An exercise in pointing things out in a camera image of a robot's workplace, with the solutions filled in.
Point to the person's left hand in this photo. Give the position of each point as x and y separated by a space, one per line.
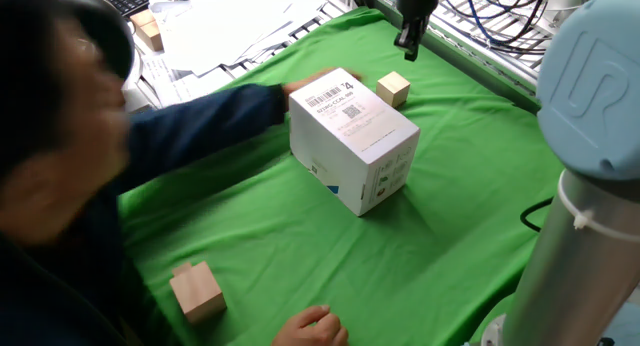
300 83

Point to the green cloth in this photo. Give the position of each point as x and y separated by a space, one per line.
350 266

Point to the plain wooden cube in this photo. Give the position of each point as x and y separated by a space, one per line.
393 88

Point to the person's body blue clothes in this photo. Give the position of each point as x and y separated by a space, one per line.
50 296

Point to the person's right hand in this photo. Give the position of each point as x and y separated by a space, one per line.
310 328

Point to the white paper pile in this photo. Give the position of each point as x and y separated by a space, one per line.
240 31

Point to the small wooden block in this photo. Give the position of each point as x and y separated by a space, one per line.
141 17
151 36

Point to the white printed cardboard box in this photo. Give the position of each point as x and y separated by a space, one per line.
350 151

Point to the notched wooden block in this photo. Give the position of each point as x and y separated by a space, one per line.
197 293

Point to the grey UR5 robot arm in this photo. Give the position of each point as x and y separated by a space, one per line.
590 86

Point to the left forearm blue sleeve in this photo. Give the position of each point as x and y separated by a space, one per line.
200 131

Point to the person's head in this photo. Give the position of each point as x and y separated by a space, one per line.
50 111

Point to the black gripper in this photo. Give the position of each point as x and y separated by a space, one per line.
417 11

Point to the printed paper sheets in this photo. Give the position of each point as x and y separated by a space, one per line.
185 86

